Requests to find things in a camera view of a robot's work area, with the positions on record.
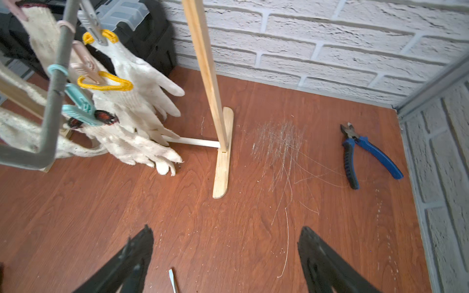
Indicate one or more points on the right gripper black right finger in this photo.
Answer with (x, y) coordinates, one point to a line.
(325, 270)

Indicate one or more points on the blue handled pliers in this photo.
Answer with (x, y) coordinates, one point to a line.
(351, 141)

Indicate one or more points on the white glove red cuff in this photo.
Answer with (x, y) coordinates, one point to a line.
(128, 147)

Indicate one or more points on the yellow black screwdriver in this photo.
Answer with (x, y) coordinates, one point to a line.
(173, 281)

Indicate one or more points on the grey plastic clip hanger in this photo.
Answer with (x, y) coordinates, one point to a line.
(15, 157)

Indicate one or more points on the white glove yellow cuff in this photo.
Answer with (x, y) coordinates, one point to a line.
(137, 109)
(139, 77)

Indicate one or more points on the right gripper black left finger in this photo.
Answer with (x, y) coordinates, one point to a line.
(126, 271)

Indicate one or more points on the pink clip on grey hanger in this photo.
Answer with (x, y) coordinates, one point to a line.
(86, 66)

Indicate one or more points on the black plastic toolbox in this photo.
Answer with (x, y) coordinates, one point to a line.
(141, 26)

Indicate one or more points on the teal clothes clip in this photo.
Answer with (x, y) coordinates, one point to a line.
(66, 97)

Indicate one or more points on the wooden drying rack frame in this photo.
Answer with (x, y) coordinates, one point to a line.
(223, 117)

